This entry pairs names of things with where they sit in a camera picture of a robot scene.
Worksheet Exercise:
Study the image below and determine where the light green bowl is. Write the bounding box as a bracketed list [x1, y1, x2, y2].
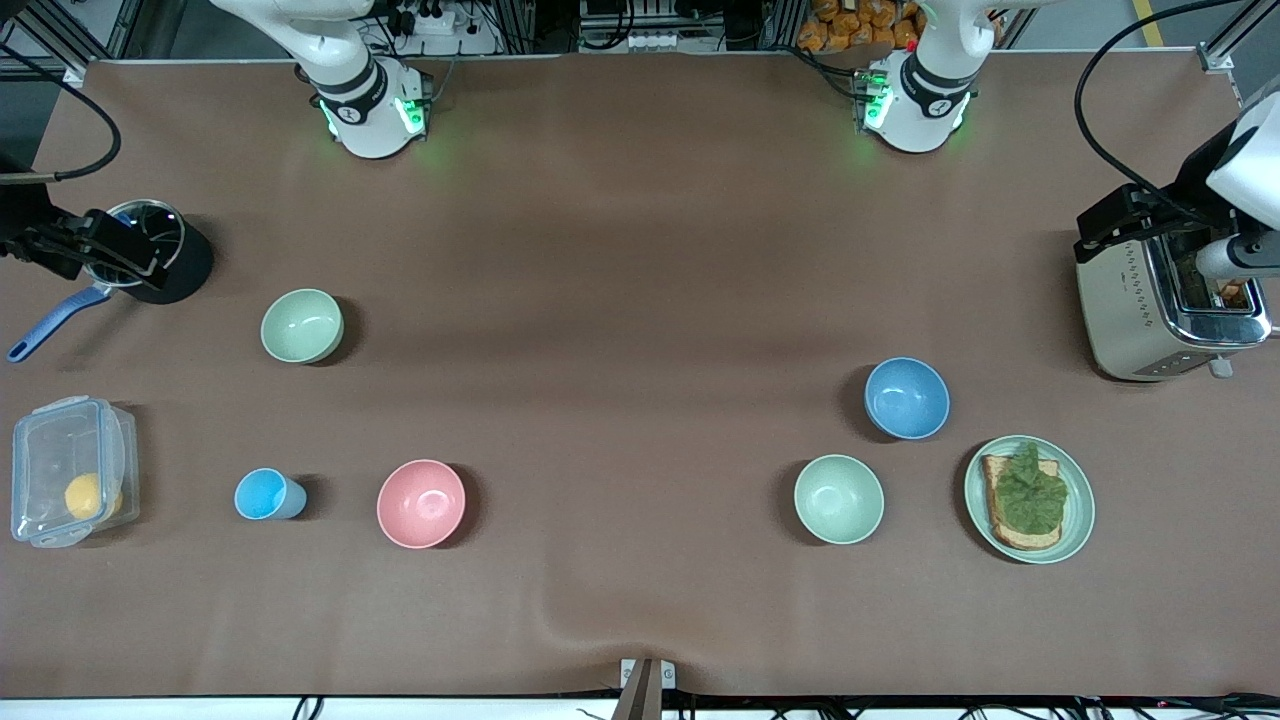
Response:
[794, 454, 886, 546]
[260, 288, 345, 365]

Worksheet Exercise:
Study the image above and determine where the blue bowl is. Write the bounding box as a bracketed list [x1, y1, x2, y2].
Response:
[864, 357, 952, 441]

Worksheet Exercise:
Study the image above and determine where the pink bowl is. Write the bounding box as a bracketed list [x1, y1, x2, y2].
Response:
[376, 459, 467, 550]

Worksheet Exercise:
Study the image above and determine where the glass lid with blue knob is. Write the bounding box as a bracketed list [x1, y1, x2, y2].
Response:
[104, 200, 187, 287]

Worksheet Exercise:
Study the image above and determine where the silver beige toaster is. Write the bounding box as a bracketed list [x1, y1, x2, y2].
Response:
[1076, 225, 1274, 383]

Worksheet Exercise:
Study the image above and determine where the clear plastic food container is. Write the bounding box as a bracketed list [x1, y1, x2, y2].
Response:
[10, 396, 141, 549]

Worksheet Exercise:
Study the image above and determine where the yellow round fruit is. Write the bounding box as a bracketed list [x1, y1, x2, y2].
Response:
[64, 472, 124, 521]

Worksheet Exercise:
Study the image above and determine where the light green plate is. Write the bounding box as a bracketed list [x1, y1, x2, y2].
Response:
[964, 435, 1096, 565]

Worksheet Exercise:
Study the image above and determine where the blue plastic cup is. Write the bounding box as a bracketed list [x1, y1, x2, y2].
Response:
[234, 467, 308, 522]

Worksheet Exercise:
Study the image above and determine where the green lettuce leaf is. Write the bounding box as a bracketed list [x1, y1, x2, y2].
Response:
[992, 441, 1069, 536]

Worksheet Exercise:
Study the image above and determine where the toast bread slice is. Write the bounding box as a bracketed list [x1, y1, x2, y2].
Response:
[981, 454, 1063, 552]

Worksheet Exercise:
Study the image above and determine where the metal table clamp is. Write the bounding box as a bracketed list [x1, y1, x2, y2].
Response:
[620, 658, 676, 691]

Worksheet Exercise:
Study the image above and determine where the black pot with blue handle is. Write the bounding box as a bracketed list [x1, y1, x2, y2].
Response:
[7, 199, 215, 364]

